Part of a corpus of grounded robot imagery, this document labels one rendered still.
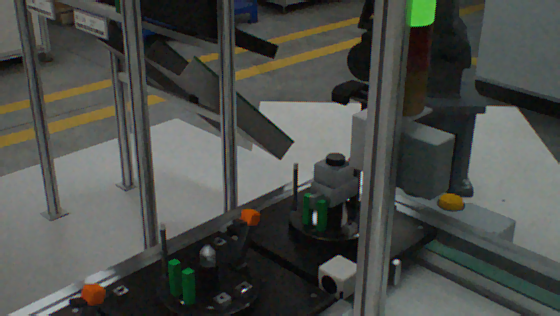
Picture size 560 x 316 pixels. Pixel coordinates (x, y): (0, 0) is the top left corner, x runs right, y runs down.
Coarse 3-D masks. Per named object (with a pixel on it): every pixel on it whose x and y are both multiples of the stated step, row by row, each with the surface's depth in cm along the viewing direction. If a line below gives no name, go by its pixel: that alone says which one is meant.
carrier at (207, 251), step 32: (160, 224) 91; (192, 256) 102; (224, 256) 99; (256, 256) 102; (128, 288) 95; (160, 288) 92; (192, 288) 88; (224, 288) 92; (256, 288) 92; (288, 288) 95
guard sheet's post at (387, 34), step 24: (384, 0) 70; (384, 24) 71; (384, 48) 72; (384, 72) 72; (384, 96) 73; (384, 120) 74; (384, 144) 75; (384, 168) 77; (384, 192) 78; (360, 216) 81; (384, 216) 80; (360, 240) 83; (360, 264) 84; (360, 288) 85; (360, 312) 87
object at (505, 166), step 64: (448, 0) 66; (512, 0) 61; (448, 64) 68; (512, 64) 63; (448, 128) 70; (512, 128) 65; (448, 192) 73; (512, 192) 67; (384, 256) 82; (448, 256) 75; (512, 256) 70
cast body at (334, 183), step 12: (336, 156) 105; (324, 168) 104; (336, 168) 103; (348, 168) 104; (324, 180) 104; (336, 180) 103; (348, 180) 105; (312, 192) 106; (324, 192) 104; (336, 192) 104; (348, 192) 106; (312, 204) 104; (336, 204) 105
